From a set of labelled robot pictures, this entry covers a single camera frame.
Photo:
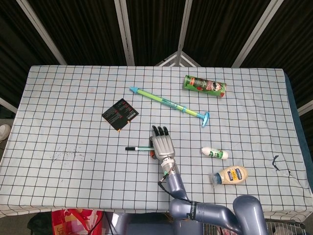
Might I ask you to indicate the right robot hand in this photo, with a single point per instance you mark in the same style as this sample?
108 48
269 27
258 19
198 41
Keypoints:
162 147

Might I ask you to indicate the blue checked tablecloth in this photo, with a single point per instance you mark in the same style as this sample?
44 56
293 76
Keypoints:
73 171

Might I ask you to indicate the red patterned bag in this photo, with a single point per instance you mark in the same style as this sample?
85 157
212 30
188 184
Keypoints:
73 221

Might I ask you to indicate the black printed card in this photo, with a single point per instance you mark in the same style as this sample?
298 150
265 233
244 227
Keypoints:
119 113

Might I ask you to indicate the white screen frame post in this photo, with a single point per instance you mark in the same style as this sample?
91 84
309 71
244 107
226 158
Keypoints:
8 105
41 31
259 31
124 31
305 109
183 31

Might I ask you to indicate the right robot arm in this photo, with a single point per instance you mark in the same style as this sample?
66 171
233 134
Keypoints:
210 213

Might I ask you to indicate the white green marker body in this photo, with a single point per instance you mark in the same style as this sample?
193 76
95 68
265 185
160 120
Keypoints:
144 148

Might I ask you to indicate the mayonnaise squeeze bottle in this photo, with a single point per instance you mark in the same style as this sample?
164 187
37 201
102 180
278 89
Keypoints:
232 175

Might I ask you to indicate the black marker cap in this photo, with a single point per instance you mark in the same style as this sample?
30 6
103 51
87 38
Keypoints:
130 148

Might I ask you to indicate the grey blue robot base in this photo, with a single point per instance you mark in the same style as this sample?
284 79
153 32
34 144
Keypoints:
137 225

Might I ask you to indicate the white triangular frame foot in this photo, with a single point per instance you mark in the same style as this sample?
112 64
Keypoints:
171 60

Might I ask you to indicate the blue table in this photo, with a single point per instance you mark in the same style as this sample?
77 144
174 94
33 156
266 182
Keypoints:
297 127

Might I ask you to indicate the green blue water squirter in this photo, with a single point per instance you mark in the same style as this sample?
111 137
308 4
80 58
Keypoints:
168 103

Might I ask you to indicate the black bag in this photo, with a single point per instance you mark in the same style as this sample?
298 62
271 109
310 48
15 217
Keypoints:
39 225

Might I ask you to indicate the white yogurt bottle green label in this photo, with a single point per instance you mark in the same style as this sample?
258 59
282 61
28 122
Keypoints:
215 153

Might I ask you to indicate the green chips can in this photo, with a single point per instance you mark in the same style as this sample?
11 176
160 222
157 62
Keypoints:
205 86

